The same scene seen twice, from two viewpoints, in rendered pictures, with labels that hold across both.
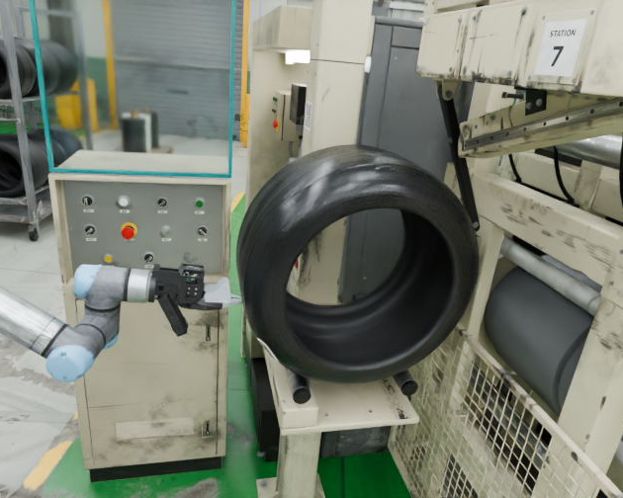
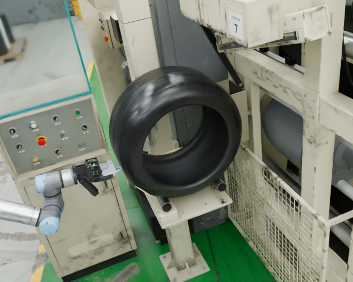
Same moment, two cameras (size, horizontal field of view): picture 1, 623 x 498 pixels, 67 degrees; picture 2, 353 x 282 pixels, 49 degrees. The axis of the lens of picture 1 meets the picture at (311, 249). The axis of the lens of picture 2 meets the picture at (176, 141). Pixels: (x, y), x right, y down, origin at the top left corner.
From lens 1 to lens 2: 61 cm
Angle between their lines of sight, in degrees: 10
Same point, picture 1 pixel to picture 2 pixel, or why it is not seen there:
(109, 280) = (52, 180)
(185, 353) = (96, 198)
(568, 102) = not seen: hidden behind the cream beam
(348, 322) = (183, 159)
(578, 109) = not seen: hidden behind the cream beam
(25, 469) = not seen: outside the picture
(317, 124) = (134, 57)
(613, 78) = (261, 37)
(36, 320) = (27, 211)
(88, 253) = (22, 159)
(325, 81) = (131, 33)
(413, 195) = (193, 95)
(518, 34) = (219, 11)
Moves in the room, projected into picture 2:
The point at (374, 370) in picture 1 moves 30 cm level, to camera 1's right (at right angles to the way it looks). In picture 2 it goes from (200, 184) to (264, 172)
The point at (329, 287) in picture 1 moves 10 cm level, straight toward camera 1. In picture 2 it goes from (167, 141) to (168, 151)
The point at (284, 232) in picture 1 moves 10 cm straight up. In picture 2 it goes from (133, 134) to (128, 112)
